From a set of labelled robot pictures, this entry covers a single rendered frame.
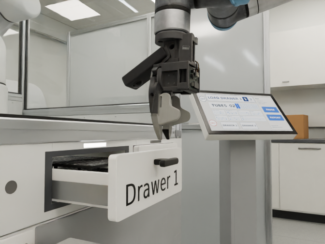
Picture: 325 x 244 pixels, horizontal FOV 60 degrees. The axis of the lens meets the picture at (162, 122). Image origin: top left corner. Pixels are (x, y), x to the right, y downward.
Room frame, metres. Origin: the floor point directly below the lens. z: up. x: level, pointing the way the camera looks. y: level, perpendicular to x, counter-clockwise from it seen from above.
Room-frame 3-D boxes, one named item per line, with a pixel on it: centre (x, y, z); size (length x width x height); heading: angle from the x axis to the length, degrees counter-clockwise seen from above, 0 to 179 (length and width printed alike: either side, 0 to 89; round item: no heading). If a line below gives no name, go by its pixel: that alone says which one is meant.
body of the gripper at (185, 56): (0.58, -0.03, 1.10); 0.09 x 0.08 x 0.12; 65
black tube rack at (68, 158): (0.68, 0.20, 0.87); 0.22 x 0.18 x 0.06; 64
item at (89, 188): (0.69, 0.21, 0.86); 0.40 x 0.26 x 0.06; 64
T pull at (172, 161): (0.59, 0.00, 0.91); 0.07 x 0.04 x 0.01; 154
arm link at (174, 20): (0.58, -0.02, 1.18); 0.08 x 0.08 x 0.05
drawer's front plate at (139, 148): (0.94, 0.01, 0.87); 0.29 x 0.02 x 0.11; 154
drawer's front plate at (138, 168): (0.60, 0.02, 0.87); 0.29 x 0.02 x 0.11; 154
